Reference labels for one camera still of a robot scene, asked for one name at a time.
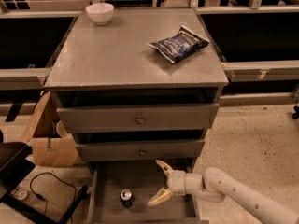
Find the brown cardboard box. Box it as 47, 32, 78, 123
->
20, 92, 78, 167

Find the blue pepsi can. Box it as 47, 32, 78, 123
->
120, 189, 134, 208

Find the brass drawer knob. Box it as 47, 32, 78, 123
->
135, 116, 144, 124
138, 149, 146, 157

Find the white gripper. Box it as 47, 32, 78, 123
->
148, 160, 204, 206

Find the small clear glass dish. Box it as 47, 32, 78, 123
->
12, 188, 28, 201

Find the grey open bottom drawer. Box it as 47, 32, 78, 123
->
87, 160, 209, 224

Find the dark blue chip bag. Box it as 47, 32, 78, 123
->
148, 25, 209, 63

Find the grey top drawer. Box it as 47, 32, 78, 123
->
57, 104, 219, 133

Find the brass top drawer knob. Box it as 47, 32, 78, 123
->
135, 116, 144, 124

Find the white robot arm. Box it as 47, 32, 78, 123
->
148, 160, 299, 224

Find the grey middle drawer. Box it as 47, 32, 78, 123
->
76, 139, 205, 162

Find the black cable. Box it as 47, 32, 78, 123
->
29, 172, 78, 224

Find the grey drawer cabinet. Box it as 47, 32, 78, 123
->
44, 8, 229, 224

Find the brass middle drawer knob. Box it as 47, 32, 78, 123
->
138, 149, 146, 157

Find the white ceramic bowl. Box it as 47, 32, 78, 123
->
86, 3, 114, 25

